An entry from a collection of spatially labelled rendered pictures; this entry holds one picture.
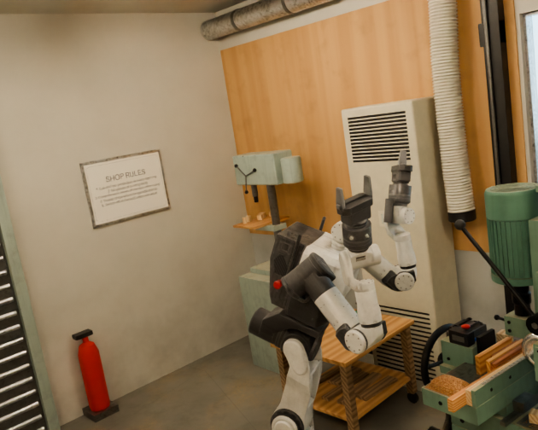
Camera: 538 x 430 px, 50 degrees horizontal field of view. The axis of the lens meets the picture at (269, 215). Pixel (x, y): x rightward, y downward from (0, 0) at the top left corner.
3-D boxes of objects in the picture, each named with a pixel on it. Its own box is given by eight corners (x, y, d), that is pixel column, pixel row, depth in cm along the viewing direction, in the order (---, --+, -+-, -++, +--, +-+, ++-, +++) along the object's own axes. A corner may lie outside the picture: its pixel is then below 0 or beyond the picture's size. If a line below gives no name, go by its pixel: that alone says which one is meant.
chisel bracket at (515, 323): (517, 332, 202) (515, 309, 200) (556, 341, 190) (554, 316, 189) (505, 339, 198) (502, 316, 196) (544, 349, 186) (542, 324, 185)
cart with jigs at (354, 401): (349, 379, 395) (337, 289, 383) (423, 401, 353) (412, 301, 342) (282, 425, 351) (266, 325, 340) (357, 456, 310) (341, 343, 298)
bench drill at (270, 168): (293, 339, 476) (263, 148, 449) (350, 357, 429) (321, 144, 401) (248, 363, 446) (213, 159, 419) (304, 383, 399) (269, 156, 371)
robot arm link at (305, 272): (305, 308, 190) (281, 276, 195) (312, 308, 198) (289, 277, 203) (332, 286, 188) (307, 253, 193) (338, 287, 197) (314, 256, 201)
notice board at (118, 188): (169, 208, 446) (158, 148, 438) (171, 208, 445) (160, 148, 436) (92, 229, 404) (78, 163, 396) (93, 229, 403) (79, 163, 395)
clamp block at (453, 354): (466, 348, 220) (464, 326, 219) (499, 357, 209) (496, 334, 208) (441, 363, 212) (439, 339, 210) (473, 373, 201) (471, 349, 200)
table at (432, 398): (502, 335, 233) (500, 322, 232) (579, 354, 209) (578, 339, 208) (400, 395, 200) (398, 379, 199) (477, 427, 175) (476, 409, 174)
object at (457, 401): (546, 345, 206) (546, 335, 205) (552, 347, 205) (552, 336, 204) (447, 410, 175) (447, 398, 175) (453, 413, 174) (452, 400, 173)
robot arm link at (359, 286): (342, 252, 176) (350, 295, 177) (370, 246, 177) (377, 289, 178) (336, 250, 182) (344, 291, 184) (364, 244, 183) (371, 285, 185)
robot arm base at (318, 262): (297, 306, 191) (276, 279, 194) (306, 305, 204) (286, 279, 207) (331, 277, 189) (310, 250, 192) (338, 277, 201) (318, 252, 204)
